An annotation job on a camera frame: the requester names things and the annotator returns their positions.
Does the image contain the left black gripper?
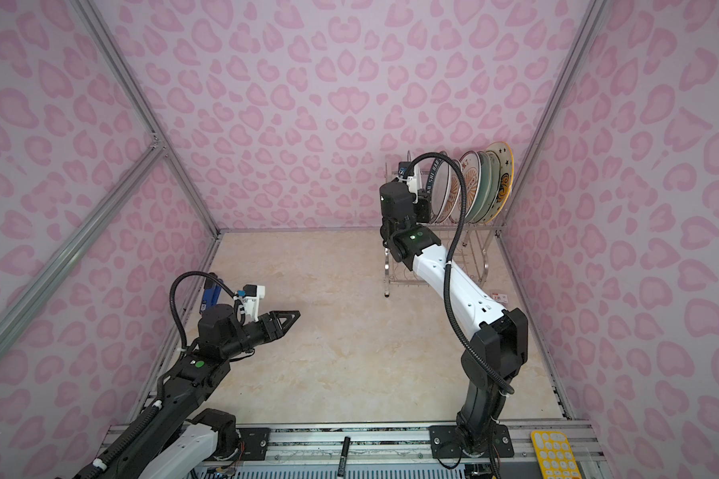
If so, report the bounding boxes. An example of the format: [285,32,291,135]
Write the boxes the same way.
[222,308,301,362]

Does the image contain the large orange sunburst plate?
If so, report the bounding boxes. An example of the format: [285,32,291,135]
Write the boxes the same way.
[459,151,483,221]

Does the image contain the teal flower plate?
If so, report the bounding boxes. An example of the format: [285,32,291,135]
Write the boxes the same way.
[473,151,495,223]

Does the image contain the cream plate with red berries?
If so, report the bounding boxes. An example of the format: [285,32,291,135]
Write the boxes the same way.
[487,148,504,222]

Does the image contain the cat and stars plate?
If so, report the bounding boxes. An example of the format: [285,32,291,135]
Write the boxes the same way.
[485,142,514,223]

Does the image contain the dark green rimmed plate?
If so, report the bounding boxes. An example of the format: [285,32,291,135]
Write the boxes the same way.
[427,158,451,224]

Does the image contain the small orange sunburst plate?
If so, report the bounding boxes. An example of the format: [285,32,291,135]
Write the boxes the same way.
[441,168,461,224]

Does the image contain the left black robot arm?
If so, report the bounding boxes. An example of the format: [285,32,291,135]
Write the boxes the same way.
[76,303,301,478]

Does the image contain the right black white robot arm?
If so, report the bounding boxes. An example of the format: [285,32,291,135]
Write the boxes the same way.
[379,181,528,456]

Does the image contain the chrome two-tier dish rack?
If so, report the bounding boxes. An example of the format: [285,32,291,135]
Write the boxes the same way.
[382,156,510,299]

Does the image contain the black marker pen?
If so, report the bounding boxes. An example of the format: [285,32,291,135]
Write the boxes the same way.
[337,436,352,478]

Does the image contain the small pink white box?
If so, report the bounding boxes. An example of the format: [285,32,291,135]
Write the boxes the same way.
[491,293,508,307]

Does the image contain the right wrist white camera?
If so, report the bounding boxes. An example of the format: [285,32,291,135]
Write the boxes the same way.
[397,161,425,196]

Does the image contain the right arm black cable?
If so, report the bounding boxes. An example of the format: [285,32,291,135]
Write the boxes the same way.
[406,152,516,396]

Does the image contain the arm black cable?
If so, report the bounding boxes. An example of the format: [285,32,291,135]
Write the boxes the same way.
[406,152,516,396]
[71,270,241,479]

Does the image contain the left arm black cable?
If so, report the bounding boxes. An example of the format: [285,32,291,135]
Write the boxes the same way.
[71,270,241,479]

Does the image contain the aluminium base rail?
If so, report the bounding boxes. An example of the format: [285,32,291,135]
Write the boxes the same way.
[77,414,613,478]

